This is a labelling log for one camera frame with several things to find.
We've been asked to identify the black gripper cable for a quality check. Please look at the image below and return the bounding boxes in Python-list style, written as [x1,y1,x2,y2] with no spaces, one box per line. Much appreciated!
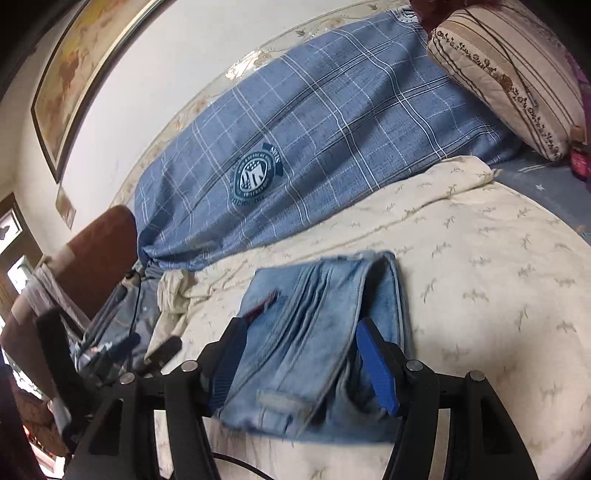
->
[212,453,278,480]

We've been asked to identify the framed wall picture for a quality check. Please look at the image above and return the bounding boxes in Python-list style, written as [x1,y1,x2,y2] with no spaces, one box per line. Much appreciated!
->
[30,0,162,183]

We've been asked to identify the thin black cable on pillow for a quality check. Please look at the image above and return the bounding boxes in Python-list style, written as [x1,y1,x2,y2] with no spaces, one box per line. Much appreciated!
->
[480,18,539,109]

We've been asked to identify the grey-blue crumpled cloth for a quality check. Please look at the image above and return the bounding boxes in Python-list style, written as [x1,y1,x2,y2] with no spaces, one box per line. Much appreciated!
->
[74,272,164,370]

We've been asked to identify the maroon cloth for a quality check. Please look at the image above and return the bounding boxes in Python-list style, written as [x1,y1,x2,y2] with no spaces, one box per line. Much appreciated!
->
[411,0,467,31]

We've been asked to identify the beige striped floral pillow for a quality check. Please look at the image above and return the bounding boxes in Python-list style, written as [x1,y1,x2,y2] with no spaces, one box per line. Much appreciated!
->
[426,0,587,162]

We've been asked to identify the cream printed blanket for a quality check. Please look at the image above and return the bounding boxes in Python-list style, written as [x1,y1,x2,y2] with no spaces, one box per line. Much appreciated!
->
[152,156,591,480]

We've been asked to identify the small red object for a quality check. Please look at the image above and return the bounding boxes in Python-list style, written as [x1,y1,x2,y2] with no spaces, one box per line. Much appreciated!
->
[570,138,591,182]

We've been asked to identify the light blue denim pants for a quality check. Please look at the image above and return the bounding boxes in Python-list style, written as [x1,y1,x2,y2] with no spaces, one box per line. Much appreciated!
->
[217,250,414,444]

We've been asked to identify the small wall sticker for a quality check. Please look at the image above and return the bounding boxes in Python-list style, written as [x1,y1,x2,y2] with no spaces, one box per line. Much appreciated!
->
[55,185,77,229]

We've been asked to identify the brown headboard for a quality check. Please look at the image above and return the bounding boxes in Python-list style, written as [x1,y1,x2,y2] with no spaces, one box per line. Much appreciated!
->
[0,205,139,388]

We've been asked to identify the window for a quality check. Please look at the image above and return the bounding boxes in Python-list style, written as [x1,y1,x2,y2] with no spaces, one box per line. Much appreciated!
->
[0,194,42,296]

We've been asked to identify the dark blue bed sheet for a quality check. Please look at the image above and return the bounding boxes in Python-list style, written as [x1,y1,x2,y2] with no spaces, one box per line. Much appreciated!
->
[489,152,591,250]

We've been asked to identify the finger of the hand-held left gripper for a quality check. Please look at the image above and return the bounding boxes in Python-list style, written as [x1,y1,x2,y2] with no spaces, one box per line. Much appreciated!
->
[106,335,141,365]
[145,336,183,372]

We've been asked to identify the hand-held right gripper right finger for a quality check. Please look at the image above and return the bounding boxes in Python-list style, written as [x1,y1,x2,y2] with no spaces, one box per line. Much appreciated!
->
[355,318,539,480]

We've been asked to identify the blue plaid quilt with emblem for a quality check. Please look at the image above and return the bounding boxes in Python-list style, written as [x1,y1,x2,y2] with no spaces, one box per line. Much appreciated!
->
[134,7,522,280]

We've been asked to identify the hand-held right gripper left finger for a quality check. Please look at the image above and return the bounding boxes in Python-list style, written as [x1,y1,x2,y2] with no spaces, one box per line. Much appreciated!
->
[65,318,250,480]

